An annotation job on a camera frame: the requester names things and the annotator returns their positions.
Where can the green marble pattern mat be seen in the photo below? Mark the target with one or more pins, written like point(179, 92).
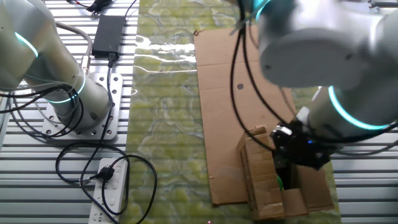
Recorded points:
point(164, 109)

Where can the white power strip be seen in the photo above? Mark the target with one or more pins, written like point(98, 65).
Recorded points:
point(112, 189)

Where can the flat brown cardboard sheet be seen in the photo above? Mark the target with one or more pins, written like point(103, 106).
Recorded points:
point(217, 109)

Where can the green button on yellow box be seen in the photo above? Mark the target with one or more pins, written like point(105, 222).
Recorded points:
point(280, 183)

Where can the black power adapter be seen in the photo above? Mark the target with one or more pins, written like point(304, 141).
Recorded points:
point(109, 35)

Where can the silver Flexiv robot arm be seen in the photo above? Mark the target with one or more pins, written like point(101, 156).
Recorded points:
point(311, 46)

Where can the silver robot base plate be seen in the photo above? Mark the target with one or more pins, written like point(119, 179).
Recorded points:
point(110, 84)

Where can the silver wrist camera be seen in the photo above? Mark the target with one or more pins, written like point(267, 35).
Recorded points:
point(282, 130)

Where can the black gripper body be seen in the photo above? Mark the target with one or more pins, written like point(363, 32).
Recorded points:
point(306, 149)

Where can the brown cardboard box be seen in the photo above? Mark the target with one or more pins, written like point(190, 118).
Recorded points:
point(261, 180)

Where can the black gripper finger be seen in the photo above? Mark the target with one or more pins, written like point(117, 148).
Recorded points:
point(286, 159)
point(277, 145)

